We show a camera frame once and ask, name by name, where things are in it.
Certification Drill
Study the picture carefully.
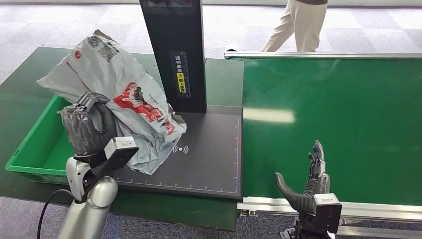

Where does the yellow label sticker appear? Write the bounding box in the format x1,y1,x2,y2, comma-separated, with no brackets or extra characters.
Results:
176,72,187,94

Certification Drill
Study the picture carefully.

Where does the person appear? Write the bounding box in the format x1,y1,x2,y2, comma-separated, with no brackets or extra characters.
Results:
261,0,328,53

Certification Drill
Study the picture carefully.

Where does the grey plastic mailer package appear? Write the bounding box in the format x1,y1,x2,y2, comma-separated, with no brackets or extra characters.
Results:
37,29,188,175

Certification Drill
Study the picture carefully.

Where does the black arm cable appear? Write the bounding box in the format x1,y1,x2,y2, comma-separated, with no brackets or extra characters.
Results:
36,188,77,239

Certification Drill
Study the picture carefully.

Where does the black scanner column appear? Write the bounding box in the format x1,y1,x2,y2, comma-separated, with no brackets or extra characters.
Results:
139,0,208,114

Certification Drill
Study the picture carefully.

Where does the green plastic crate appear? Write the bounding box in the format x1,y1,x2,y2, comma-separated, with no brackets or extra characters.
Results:
4,96,72,185

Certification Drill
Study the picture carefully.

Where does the green conveyor belt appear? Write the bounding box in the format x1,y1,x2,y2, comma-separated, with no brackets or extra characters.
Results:
242,58,422,206

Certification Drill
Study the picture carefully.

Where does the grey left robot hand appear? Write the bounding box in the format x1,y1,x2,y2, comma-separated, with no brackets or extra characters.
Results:
61,92,118,158

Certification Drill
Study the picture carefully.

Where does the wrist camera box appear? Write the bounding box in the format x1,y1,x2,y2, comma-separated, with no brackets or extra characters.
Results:
96,136,139,180
312,193,343,236

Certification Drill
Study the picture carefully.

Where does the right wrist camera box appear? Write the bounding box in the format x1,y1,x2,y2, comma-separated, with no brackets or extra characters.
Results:
312,193,343,236

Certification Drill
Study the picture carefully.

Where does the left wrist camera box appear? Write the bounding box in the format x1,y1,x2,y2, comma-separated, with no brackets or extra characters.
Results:
96,136,139,180

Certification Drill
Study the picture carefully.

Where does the black scanner platform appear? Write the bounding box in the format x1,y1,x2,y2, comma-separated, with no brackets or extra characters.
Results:
113,105,244,201

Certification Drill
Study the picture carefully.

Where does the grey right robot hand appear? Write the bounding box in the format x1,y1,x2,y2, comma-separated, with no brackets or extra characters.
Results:
275,140,330,215

